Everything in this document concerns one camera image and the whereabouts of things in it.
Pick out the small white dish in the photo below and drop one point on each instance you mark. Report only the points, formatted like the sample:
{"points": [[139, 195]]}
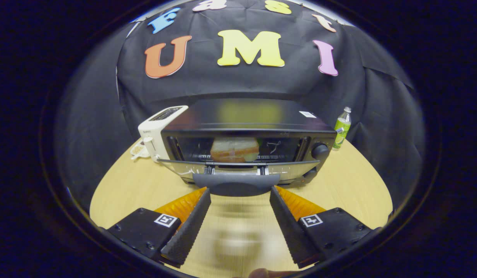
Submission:
{"points": [[137, 150]]}

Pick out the white pop-up toaster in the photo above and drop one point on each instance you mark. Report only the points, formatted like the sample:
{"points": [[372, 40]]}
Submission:
{"points": [[151, 133]]}

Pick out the black toaster oven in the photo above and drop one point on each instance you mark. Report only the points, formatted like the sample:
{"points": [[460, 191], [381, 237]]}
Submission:
{"points": [[242, 116]]}

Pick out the black backdrop cloth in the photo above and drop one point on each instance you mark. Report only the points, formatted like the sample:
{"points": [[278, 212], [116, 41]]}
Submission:
{"points": [[223, 85]]}

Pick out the toast sandwich with lettuce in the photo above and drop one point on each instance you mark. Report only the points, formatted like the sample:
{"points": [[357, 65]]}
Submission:
{"points": [[234, 150]]}

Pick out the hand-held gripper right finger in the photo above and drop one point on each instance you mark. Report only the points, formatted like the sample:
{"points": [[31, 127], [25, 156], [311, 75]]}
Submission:
{"points": [[290, 231]]}

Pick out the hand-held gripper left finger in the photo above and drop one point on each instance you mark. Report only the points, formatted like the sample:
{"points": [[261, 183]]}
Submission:
{"points": [[188, 233]]}

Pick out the green drink bottle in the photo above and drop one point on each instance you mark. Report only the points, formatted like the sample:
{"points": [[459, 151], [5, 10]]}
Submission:
{"points": [[342, 129]]}

